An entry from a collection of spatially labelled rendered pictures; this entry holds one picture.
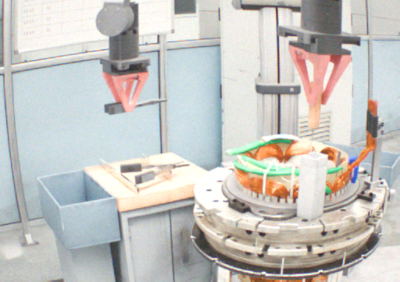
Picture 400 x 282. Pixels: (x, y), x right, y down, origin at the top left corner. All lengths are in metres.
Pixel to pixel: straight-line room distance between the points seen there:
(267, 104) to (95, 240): 0.57
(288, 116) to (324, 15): 0.67
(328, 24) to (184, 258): 0.55
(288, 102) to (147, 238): 0.51
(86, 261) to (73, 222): 0.10
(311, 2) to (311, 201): 0.27
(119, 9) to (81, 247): 0.41
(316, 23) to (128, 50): 0.42
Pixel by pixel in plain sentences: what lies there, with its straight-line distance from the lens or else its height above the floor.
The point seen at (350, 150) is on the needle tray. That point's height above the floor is 1.06.
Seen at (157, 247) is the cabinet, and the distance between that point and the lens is 0.99.
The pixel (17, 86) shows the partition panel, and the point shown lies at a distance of 2.95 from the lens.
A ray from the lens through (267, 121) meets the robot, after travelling 1.30.
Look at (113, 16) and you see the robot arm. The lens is 0.90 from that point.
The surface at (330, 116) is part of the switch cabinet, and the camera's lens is 3.46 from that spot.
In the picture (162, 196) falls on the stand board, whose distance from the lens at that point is 0.95.
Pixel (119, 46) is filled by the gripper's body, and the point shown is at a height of 1.30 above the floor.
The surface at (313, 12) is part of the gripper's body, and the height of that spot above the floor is 1.38.
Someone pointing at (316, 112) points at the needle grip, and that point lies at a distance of 0.71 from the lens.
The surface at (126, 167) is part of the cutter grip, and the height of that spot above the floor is 1.09.
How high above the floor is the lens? 1.40
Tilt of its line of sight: 15 degrees down
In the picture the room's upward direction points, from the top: 1 degrees counter-clockwise
